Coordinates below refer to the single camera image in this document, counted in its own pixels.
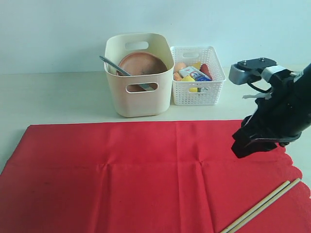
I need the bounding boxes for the small blue milk carton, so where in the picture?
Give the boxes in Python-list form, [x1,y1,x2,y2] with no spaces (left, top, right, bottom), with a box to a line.
[178,66,212,82]

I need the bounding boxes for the upper wooden chopstick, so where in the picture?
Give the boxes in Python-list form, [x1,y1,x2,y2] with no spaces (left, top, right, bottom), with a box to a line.
[221,181,290,233]

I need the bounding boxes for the white perforated plastic basket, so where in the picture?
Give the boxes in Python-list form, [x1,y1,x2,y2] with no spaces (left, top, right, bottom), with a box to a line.
[171,46,226,106]

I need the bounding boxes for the cream plastic bin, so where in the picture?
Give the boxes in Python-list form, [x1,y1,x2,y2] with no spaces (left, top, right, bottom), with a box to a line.
[104,33,174,117]

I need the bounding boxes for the wooden chopstick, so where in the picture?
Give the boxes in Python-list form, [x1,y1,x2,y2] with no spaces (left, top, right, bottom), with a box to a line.
[221,181,290,233]
[228,178,301,233]

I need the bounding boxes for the yellow cheese wedge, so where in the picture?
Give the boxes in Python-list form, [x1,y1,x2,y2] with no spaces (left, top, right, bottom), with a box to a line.
[191,62,201,70]

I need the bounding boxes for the orange carrot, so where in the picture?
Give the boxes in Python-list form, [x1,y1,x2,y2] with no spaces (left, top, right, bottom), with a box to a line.
[200,64,212,80]

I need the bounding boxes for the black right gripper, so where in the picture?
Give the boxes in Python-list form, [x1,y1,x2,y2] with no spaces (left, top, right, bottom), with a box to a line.
[231,70,311,159]

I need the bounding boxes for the orange fried chicken piece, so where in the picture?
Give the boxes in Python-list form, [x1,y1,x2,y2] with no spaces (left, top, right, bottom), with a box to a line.
[173,72,183,82]

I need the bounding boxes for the brown wooden plate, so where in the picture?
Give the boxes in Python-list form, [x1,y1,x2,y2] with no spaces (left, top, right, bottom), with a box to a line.
[119,51,168,76]

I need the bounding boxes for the lower wooden chopstick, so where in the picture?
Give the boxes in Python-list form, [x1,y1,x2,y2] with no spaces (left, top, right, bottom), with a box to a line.
[228,178,301,233]

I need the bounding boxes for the yellow lemon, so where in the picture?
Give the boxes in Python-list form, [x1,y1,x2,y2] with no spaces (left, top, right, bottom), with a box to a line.
[181,76,195,82]

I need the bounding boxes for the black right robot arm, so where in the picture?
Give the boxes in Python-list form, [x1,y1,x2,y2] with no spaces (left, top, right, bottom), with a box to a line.
[231,66,311,158]

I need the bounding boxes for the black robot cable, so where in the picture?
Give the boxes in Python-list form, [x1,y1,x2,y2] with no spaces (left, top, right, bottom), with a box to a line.
[246,81,274,94]

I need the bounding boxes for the brown egg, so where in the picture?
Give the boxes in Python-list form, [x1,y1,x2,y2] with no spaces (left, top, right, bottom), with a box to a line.
[174,62,187,73]

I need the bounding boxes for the red paper table mat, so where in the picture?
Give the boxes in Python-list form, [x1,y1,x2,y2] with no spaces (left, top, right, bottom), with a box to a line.
[0,120,302,233]

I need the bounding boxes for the silver table knife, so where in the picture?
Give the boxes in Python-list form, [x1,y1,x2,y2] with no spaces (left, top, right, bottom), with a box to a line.
[99,55,155,91]

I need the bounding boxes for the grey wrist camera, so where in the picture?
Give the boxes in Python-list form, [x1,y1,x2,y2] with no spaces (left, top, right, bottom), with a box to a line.
[228,57,292,85]

